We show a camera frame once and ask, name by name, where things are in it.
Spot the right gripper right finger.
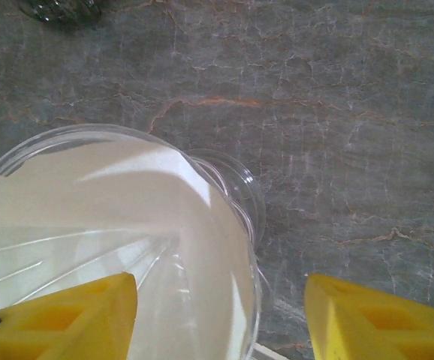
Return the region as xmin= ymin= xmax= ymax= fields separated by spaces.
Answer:
xmin=304 ymin=273 xmax=434 ymax=360

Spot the dark green glass dripper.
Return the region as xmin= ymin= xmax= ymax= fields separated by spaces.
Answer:
xmin=16 ymin=0 xmax=105 ymax=29

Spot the white paper coffee filter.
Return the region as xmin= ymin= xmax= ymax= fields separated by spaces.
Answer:
xmin=0 ymin=140 xmax=258 ymax=360

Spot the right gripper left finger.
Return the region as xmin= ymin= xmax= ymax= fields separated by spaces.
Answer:
xmin=0 ymin=272 xmax=139 ymax=360

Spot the clear glass dripper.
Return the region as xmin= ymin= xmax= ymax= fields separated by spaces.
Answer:
xmin=0 ymin=123 xmax=275 ymax=360

